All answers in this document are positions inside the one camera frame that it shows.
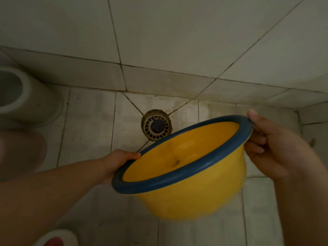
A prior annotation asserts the white toilet bowl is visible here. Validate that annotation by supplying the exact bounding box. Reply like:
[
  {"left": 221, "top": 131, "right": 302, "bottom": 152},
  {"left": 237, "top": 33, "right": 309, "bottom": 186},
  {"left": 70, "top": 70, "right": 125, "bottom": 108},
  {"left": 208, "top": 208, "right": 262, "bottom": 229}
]
[{"left": 0, "top": 65, "right": 64, "bottom": 129}]

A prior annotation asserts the round floor drain cover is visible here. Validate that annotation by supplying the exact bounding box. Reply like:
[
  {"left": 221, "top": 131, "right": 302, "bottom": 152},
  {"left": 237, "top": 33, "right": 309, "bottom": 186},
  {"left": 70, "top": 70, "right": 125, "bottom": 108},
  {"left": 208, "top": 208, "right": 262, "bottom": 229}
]
[{"left": 141, "top": 109, "right": 173, "bottom": 142}]

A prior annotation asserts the person's left hand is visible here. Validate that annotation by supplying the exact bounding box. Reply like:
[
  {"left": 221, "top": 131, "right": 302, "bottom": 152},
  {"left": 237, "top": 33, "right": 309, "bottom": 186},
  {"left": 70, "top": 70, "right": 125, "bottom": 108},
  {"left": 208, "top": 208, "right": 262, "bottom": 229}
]
[{"left": 99, "top": 149, "right": 141, "bottom": 185}]

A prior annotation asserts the white slipper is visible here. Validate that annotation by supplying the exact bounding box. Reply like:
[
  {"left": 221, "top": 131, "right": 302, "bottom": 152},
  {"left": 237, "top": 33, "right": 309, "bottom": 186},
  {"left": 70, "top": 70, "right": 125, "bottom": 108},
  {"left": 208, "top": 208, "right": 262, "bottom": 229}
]
[{"left": 33, "top": 229, "right": 79, "bottom": 246}]

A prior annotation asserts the yellow basin with blue rim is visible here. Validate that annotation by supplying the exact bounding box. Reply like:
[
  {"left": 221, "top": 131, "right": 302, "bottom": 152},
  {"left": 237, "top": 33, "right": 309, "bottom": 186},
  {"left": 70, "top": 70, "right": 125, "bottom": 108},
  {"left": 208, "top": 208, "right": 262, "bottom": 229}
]
[{"left": 111, "top": 115, "right": 254, "bottom": 221}]

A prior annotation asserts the person's right forearm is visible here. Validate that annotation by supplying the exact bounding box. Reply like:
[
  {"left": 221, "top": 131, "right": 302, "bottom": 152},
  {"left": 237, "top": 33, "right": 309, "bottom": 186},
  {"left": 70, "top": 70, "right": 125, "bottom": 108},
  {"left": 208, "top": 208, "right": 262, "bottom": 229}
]
[{"left": 274, "top": 166, "right": 328, "bottom": 246}]

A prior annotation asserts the person's left forearm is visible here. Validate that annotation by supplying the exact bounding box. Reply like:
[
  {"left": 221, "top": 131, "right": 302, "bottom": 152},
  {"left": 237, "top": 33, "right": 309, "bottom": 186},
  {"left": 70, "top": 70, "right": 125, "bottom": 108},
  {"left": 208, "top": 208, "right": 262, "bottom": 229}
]
[{"left": 0, "top": 159, "right": 103, "bottom": 246}]

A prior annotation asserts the person's right hand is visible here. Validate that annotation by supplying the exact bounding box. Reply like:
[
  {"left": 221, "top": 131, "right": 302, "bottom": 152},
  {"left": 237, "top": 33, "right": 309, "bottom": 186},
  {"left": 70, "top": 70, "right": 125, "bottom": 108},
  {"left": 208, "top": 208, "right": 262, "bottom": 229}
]
[{"left": 244, "top": 108, "right": 324, "bottom": 183}]

